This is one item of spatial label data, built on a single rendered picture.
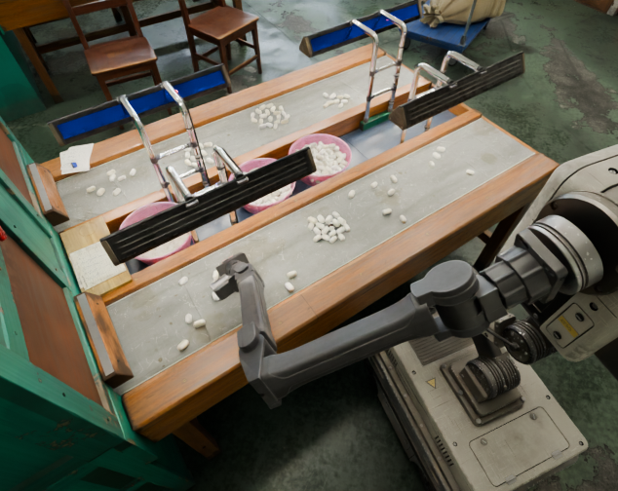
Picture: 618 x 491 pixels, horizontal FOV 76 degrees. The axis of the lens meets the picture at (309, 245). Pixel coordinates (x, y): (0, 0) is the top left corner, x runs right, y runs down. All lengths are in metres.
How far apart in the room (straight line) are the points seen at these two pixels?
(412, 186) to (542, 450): 1.00
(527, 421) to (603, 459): 0.70
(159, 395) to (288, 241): 0.64
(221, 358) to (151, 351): 0.22
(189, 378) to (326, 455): 0.87
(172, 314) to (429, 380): 0.91
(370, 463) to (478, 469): 0.55
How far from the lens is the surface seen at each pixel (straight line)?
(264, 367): 0.72
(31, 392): 0.80
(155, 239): 1.09
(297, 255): 1.38
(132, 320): 1.38
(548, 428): 1.63
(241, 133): 1.88
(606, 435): 2.30
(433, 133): 1.89
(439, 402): 1.51
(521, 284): 0.66
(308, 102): 2.04
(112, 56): 3.33
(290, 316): 1.24
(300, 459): 1.89
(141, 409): 1.23
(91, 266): 1.50
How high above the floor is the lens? 1.88
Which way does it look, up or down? 54 degrees down
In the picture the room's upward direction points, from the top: straight up
